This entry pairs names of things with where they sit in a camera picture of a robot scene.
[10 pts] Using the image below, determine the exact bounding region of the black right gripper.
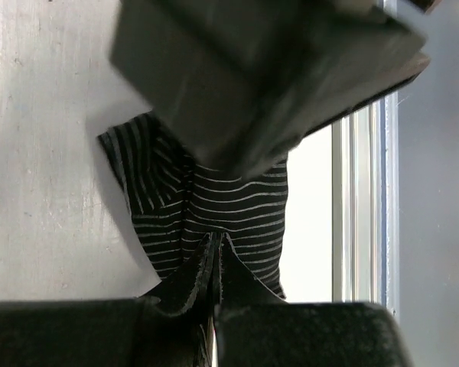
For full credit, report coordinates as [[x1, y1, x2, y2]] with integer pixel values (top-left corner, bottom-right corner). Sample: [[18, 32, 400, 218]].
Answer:
[[110, 0, 430, 177]]

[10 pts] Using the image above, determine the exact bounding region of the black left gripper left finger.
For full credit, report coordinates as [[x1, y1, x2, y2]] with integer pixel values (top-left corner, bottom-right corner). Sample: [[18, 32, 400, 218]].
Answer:
[[0, 233, 218, 367]]

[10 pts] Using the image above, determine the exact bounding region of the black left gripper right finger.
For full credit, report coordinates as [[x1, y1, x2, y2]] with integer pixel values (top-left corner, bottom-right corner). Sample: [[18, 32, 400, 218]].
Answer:
[[213, 233, 414, 367]]

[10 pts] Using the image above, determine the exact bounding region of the black striped underwear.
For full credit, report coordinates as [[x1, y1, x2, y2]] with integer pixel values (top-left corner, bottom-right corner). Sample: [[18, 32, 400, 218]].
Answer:
[[97, 110, 291, 301]]

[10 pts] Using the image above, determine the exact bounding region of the aluminium front rail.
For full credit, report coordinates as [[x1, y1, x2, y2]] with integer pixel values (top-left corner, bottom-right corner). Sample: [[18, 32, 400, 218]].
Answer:
[[332, 93, 400, 317]]

